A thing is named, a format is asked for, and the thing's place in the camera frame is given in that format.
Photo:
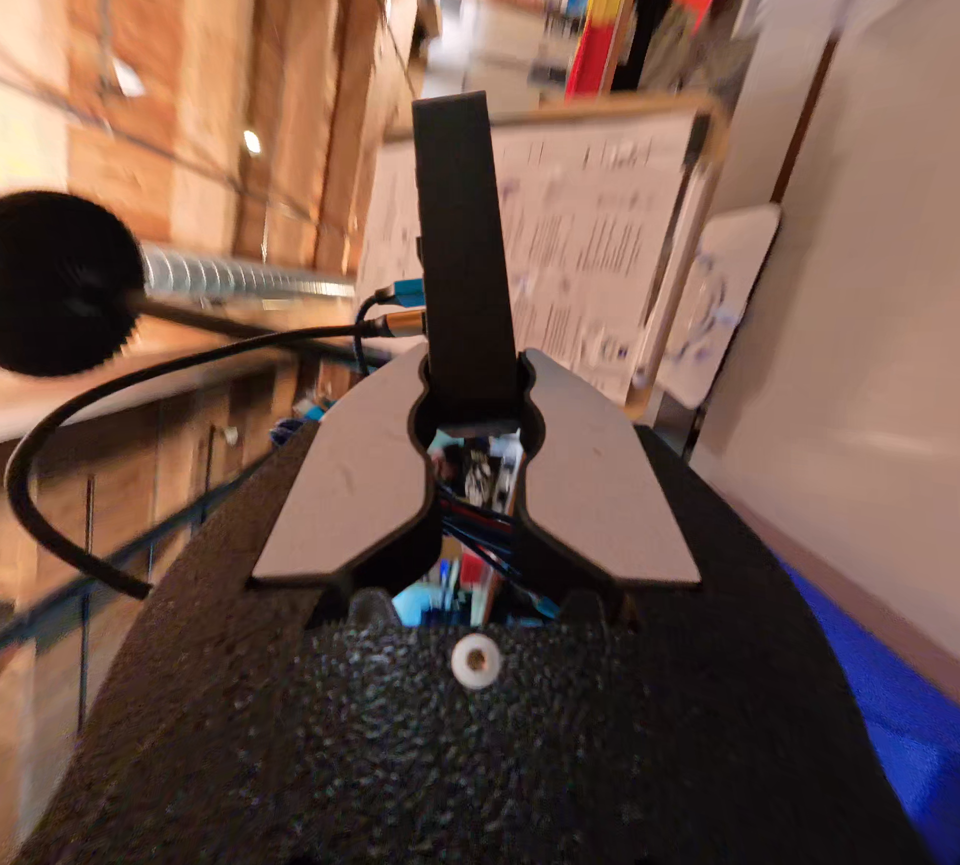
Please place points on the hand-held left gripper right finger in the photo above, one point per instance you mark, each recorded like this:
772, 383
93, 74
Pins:
600, 497

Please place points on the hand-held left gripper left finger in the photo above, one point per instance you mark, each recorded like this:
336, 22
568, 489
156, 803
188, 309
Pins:
352, 490

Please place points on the matte black USB hub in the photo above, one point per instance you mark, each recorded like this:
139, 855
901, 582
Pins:
465, 242

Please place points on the grey desk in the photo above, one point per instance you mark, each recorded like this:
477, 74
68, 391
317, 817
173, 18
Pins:
862, 355

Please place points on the wooden document board with papers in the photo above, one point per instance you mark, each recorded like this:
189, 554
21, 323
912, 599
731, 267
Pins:
585, 242

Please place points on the blue plastic bin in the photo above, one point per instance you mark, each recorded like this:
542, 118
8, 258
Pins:
900, 715

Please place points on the silver ventilation duct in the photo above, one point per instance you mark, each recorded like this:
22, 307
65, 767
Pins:
240, 276

